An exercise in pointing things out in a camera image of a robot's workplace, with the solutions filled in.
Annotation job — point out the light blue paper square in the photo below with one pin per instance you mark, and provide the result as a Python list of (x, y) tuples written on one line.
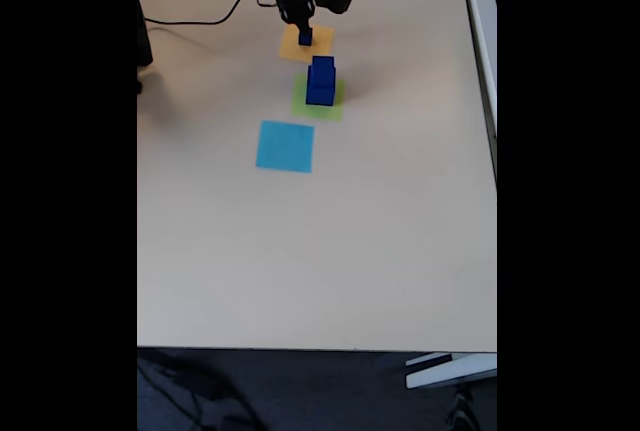
[(285, 147)]

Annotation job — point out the small blue cube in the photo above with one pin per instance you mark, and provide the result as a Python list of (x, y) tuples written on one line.
[(306, 40)]

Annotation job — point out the medium blue cube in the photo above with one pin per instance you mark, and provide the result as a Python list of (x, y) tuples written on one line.
[(322, 73)]

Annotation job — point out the white table leg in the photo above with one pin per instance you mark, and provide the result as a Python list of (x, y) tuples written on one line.
[(450, 371)]

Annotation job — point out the orange paper square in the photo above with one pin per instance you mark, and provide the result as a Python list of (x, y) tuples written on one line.
[(320, 48)]

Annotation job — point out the green paper square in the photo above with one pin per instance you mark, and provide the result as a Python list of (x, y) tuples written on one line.
[(330, 112)]

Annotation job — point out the white neighbouring table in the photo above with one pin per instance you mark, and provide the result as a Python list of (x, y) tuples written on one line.
[(482, 41)]

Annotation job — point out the large blue cube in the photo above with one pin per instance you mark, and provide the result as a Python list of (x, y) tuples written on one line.
[(320, 93)]

